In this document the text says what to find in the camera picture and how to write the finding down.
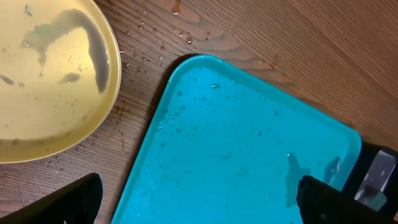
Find green scrubbing sponge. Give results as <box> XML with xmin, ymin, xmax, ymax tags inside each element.
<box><xmin>358</xmin><ymin>185</ymin><xmax>387</xmax><ymax>212</ymax></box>

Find teal plastic tray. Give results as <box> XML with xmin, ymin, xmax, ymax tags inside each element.
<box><xmin>113</xmin><ymin>55</ymin><xmax>361</xmax><ymax>223</ymax></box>

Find yellow plate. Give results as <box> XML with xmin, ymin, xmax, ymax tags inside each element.
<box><xmin>1</xmin><ymin>0</ymin><xmax>121</xmax><ymax>164</ymax></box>

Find black water tray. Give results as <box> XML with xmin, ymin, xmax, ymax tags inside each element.
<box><xmin>342</xmin><ymin>142</ymin><xmax>397</xmax><ymax>218</ymax></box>

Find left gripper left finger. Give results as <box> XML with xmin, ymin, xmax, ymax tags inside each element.
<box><xmin>1</xmin><ymin>173</ymin><xmax>103</xmax><ymax>224</ymax></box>

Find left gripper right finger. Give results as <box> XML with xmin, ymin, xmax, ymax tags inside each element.
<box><xmin>296</xmin><ymin>175</ymin><xmax>397</xmax><ymax>224</ymax></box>

